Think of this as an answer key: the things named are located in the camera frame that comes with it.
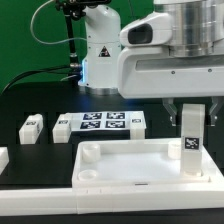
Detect white desk top tray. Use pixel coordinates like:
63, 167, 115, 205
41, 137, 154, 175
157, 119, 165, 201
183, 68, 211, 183
72, 138, 224, 188

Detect black cables on table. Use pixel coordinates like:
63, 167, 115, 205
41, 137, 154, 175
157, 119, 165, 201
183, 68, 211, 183
0, 64, 83, 96

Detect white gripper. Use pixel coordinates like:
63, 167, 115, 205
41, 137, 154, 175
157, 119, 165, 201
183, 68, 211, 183
118, 47, 224, 126

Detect grey cable loop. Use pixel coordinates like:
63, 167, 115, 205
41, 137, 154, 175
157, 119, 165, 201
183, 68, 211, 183
30, 0, 88, 46

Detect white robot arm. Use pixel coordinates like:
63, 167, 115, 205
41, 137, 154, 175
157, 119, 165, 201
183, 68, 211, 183
79, 0, 224, 125

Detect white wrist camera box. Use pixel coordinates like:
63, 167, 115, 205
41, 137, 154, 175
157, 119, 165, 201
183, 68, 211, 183
120, 12, 172, 47

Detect fiducial marker sheet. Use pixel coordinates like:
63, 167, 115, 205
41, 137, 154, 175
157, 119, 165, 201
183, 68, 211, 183
71, 111, 130, 131

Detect white block left edge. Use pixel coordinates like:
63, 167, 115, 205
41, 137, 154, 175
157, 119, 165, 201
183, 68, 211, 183
0, 147, 9, 175

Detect white L-shaped fence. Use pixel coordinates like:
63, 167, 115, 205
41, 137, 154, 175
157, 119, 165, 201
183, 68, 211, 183
0, 180, 224, 216

